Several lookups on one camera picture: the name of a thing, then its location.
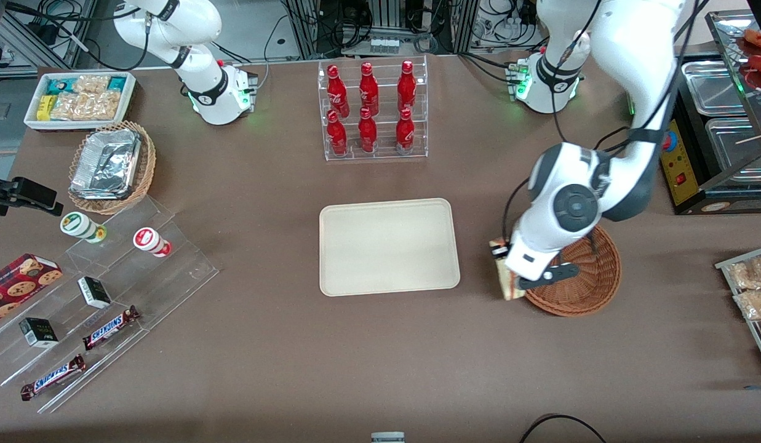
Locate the clear acrylic bottle rack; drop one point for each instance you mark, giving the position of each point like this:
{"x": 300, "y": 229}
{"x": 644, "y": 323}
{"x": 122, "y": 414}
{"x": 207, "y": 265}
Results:
{"x": 383, "y": 154}

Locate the triangular sandwich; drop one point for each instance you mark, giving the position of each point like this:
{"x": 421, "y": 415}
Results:
{"x": 508, "y": 280}

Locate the brown snickers bar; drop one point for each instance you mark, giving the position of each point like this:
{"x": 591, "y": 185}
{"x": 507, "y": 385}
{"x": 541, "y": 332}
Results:
{"x": 109, "y": 328}
{"x": 53, "y": 377}

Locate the small teal snack packet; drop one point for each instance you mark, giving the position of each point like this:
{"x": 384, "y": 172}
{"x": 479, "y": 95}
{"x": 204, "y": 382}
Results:
{"x": 117, "y": 83}

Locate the clear acrylic stepped stand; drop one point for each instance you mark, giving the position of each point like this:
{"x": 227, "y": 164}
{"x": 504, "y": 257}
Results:
{"x": 171, "y": 271}

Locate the beige plastic tray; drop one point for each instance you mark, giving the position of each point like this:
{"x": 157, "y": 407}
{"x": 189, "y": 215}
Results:
{"x": 386, "y": 246}

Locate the red cola bottle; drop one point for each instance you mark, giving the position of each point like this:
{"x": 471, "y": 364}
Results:
{"x": 406, "y": 86}
{"x": 337, "y": 136}
{"x": 368, "y": 89}
{"x": 405, "y": 134}
{"x": 367, "y": 134}
{"x": 337, "y": 92}

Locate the silver foil container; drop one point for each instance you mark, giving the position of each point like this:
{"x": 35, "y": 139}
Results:
{"x": 106, "y": 163}

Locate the green lid white cup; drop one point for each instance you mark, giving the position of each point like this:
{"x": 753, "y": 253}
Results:
{"x": 79, "y": 224}

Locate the brown wicker basket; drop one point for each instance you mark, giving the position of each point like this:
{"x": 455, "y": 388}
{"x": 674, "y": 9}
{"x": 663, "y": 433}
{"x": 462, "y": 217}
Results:
{"x": 595, "y": 277}

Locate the black hot food warmer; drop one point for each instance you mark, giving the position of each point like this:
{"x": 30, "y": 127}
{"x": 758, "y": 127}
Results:
{"x": 681, "y": 178}

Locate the tray of packaged snacks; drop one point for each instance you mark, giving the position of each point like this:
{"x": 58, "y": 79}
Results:
{"x": 725, "y": 266}

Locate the small black white box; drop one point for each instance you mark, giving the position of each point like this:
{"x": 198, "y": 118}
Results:
{"x": 38, "y": 332}
{"x": 94, "y": 292}

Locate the clear rice cracker pack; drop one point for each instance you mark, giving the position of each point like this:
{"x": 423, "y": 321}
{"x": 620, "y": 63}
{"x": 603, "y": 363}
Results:
{"x": 67, "y": 106}
{"x": 91, "y": 83}
{"x": 103, "y": 106}

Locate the red lid white cup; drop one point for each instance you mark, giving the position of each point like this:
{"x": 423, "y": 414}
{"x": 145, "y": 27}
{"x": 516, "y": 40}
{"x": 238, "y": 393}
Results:
{"x": 147, "y": 239}

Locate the small grey device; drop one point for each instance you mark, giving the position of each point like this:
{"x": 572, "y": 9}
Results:
{"x": 387, "y": 437}

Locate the red cookie box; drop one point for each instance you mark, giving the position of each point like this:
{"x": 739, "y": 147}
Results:
{"x": 17, "y": 286}

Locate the clear bagged fried snack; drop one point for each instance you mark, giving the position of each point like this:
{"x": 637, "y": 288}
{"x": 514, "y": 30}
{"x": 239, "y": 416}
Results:
{"x": 755, "y": 304}
{"x": 749, "y": 274}

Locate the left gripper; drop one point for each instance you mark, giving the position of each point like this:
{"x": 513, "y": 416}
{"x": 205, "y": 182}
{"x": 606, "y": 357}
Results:
{"x": 499, "y": 255}

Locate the aluminium profile frame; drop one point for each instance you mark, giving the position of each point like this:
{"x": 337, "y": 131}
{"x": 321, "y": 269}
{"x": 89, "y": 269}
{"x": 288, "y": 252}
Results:
{"x": 460, "y": 24}

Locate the white rectangular snack bin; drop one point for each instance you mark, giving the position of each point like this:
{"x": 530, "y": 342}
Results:
{"x": 32, "y": 120}

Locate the light tan wicker basket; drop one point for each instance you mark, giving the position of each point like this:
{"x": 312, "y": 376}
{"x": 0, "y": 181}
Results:
{"x": 147, "y": 166}

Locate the white power strip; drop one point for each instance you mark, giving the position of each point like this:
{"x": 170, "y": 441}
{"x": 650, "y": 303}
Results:
{"x": 384, "y": 46}

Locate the stainless steel pan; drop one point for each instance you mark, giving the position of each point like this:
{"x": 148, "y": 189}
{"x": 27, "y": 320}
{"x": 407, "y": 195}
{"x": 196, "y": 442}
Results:
{"x": 731, "y": 147}
{"x": 712, "y": 89}

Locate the black camera clamp mount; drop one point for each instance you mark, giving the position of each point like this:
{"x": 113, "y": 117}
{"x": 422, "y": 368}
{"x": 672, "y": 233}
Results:
{"x": 29, "y": 192}

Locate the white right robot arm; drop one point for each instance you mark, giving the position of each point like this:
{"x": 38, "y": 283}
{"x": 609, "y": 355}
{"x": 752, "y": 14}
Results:
{"x": 195, "y": 27}

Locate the yellow snack packet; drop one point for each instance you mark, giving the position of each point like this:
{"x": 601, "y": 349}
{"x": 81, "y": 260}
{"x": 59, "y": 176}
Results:
{"x": 45, "y": 107}

